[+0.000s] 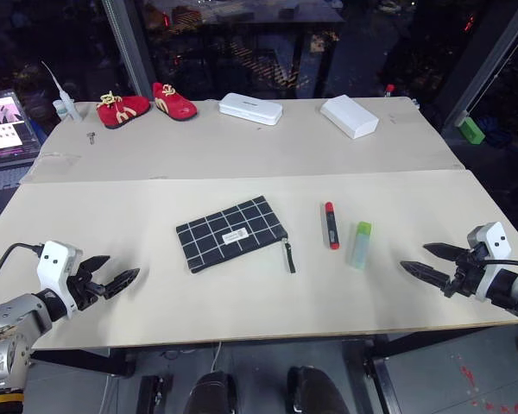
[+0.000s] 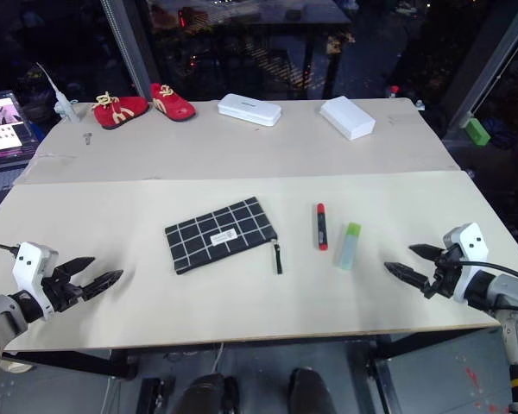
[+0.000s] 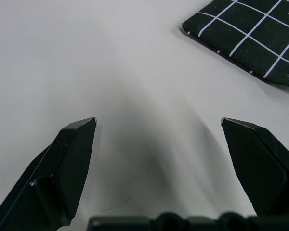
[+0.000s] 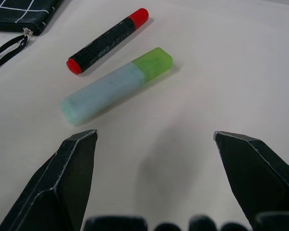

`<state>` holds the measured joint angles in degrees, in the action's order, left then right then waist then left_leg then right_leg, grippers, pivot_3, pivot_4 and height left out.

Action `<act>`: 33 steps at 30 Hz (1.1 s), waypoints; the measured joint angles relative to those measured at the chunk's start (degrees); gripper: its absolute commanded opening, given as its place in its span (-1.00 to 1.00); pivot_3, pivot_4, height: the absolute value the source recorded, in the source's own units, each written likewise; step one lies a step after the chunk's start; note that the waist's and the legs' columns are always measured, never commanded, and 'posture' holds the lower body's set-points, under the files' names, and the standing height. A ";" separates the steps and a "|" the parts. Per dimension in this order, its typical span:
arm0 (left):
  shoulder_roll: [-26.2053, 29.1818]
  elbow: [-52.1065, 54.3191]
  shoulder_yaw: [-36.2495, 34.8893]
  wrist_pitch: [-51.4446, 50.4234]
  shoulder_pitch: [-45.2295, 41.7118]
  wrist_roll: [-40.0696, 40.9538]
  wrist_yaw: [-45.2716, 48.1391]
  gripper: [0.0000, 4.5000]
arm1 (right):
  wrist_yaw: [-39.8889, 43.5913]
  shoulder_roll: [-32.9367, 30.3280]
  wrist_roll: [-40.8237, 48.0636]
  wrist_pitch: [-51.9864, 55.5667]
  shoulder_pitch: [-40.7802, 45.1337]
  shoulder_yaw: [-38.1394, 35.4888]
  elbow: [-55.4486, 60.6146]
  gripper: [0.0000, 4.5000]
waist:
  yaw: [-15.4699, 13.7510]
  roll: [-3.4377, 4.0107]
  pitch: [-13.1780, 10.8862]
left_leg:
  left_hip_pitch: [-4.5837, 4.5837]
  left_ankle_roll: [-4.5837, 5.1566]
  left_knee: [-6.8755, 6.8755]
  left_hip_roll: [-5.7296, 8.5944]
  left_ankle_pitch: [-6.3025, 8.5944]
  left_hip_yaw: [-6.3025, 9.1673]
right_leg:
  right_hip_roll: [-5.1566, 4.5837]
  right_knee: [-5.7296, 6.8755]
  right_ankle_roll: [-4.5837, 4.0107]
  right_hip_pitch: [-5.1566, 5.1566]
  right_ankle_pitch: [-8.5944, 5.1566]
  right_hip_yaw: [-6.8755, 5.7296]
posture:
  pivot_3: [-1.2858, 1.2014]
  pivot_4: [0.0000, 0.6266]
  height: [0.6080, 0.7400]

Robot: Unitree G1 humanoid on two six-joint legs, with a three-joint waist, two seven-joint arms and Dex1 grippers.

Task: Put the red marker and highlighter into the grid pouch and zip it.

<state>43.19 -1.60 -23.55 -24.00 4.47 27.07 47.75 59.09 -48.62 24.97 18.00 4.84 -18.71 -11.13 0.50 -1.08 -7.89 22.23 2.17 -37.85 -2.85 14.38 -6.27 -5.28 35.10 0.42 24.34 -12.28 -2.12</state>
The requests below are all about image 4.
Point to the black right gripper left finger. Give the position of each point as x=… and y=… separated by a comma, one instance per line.
x=62, y=178

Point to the black marker with red cap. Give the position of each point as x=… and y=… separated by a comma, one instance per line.
x=106, y=43

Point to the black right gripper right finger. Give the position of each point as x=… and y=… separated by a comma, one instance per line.
x=255, y=173

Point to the green highlighter pen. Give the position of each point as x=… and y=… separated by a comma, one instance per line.
x=110, y=89

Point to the black grid pencil pouch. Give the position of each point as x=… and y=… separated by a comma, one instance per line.
x=19, y=14

